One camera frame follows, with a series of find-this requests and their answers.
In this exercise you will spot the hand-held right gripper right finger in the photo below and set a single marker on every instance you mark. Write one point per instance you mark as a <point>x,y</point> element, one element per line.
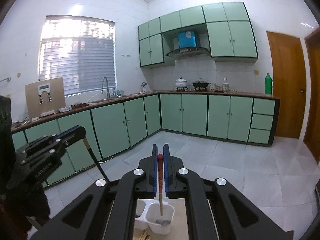
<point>166,175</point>

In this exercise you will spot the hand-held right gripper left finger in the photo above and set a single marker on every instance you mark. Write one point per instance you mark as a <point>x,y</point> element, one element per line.
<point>155,177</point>

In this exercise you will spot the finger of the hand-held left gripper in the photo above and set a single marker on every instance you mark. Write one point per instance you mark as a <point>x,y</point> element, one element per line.
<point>78,133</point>
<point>66,133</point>

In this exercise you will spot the red-ended wooden chopstick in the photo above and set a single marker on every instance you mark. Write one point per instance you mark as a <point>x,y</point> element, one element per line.
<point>160,170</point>

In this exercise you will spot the white utensil holder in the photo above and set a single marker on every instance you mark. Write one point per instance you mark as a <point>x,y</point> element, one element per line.
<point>155,217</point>

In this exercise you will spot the cardboard board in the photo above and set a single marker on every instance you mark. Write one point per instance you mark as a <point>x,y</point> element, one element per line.
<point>32,100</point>

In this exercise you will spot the white device on board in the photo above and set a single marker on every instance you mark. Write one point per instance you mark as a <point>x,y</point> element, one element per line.
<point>45,90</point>

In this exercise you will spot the metal sink faucet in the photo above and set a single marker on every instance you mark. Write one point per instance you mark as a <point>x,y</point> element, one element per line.
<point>105,87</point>

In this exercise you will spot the green lower cabinets with countertop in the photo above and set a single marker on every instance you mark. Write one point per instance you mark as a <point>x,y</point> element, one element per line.
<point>195,112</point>

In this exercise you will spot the white window blind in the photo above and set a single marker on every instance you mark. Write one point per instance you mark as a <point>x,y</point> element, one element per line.
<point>75,62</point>

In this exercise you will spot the silver kettle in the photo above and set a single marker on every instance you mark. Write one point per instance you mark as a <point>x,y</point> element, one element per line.
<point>144,87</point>

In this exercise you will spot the white pot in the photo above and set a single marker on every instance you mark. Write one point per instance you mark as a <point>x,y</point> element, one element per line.
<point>180,82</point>

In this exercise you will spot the black wok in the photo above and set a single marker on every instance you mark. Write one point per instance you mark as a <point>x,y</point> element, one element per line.
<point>200,83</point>

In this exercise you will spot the patterned white jar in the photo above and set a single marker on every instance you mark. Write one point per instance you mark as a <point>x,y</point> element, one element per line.
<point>225,87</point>

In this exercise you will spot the range hood with blue film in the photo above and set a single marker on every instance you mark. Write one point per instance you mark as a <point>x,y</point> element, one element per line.
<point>187,51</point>

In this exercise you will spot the green thermos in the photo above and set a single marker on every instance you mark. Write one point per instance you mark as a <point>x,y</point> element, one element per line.
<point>268,85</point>

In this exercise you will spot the wooden door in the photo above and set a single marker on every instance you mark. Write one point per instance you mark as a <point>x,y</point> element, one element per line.
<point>313,92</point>
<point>287,92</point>

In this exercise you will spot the green upper cabinets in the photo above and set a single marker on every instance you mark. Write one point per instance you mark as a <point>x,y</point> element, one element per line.
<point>232,40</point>

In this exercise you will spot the wall sockets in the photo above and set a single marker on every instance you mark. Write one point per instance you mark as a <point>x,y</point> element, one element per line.
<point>126,55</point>

